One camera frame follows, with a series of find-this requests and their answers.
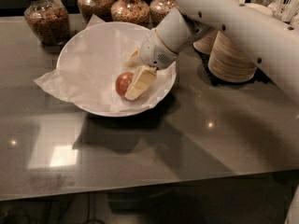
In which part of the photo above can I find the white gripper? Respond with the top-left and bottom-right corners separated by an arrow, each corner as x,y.
124,30 -> 178,101

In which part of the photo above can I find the red yellow apple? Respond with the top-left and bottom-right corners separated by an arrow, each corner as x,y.
115,72 -> 134,97

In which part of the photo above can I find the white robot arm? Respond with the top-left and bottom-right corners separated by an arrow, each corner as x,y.
125,0 -> 299,103

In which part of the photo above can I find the large white bowl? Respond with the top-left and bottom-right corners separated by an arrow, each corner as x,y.
56,21 -> 178,118

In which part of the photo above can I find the black mat under bowl stacks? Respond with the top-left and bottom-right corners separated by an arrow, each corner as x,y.
196,49 -> 272,87

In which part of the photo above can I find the white paper liner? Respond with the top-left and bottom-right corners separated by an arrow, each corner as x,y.
33,14 -> 176,113

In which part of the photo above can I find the glass jar of mixed cereal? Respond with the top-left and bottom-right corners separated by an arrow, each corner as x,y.
110,0 -> 150,26

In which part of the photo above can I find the glass jar of round cereal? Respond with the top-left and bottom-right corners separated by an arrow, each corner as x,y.
149,0 -> 178,25

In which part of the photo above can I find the rear stack of paper bowls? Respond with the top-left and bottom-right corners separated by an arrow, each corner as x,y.
192,0 -> 246,56

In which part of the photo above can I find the stack of paper bowls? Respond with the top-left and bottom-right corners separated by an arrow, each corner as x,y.
192,0 -> 246,56
207,32 -> 257,83

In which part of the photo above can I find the glass jar of granola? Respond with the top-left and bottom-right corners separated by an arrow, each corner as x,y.
78,0 -> 114,23

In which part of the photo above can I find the front stack of paper bowls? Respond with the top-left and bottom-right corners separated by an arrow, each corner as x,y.
207,32 -> 257,83

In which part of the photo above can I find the glass jar of brown cereal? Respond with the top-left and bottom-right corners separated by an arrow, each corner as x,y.
24,0 -> 70,46

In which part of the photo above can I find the white cutlery bundle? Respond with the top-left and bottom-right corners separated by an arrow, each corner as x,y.
275,0 -> 299,22

